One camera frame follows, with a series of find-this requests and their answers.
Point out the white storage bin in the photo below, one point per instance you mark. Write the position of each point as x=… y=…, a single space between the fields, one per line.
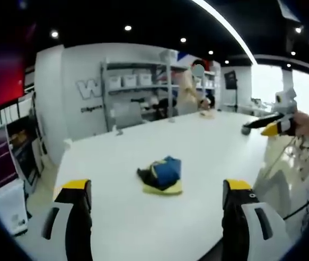
x=130 y=80
x=115 y=81
x=145 y=79

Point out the grey office chair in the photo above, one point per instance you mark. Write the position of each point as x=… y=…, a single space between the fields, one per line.
x=128 y=115

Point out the yellow folding template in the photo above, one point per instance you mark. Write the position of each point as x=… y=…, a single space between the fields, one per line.
x=167 y=190

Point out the ceiling light strip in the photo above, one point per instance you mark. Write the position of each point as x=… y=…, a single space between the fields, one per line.
x=224 y=24

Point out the beige object on table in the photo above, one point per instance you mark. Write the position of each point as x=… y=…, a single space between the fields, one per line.
x=208 y=114

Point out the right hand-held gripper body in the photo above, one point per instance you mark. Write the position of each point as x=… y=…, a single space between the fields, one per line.
x=286 y=100

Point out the grey metal shelf rack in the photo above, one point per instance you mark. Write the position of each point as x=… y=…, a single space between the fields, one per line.
x=143 y=87

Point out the black monitor on stand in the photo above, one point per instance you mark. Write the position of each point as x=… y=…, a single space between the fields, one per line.
x=230 y=79

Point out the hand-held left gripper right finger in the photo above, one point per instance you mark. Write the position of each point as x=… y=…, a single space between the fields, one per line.
x=241 y=217

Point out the small dark round object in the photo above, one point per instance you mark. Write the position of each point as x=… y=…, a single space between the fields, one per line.
x=245 y=131

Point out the person's right hand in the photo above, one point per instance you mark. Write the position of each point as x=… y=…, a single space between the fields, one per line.
x=306 y=126

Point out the blue and black garment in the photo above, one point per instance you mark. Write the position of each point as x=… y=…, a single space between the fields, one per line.
x=165 y=170

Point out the white floor cabinet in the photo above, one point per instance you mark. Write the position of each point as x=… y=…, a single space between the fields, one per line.
x=9 y=209

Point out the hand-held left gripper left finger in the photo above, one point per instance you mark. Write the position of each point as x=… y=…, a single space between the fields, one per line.
x=75 y=217

